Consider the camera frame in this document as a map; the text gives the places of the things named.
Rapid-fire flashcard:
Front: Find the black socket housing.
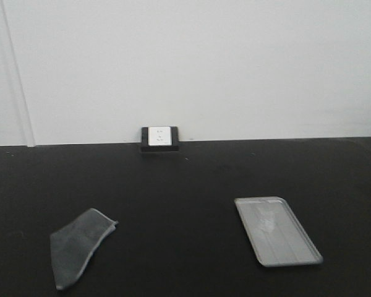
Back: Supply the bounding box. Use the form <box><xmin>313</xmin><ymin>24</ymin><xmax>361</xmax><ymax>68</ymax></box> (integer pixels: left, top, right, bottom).
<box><xmin>140</xmin><ymin>126</ymin><xmax>180</xmax><ymax>153</ymax></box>

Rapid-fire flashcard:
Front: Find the gray cloth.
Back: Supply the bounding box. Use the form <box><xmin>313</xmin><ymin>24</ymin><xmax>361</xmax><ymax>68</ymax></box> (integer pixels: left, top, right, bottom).
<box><xmin>49</xmin><ymin>208</ymin><xmax>118</xmax><ymax>291</ymax></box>

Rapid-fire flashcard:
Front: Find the metal tray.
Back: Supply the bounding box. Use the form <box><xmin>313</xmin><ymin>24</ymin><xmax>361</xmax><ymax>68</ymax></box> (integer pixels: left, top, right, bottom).
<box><xmin>234</xmin><ymin>196</ymin><xmax>323</xmax><ymax>267</ymax></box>

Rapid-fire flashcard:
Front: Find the white power socket plate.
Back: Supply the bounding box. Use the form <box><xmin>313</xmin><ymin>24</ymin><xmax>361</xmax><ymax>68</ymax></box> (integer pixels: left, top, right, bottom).
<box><xmin>148</xmin><ymin>126</ymin><xmax>172</xmax><ymax>147</ymax></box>

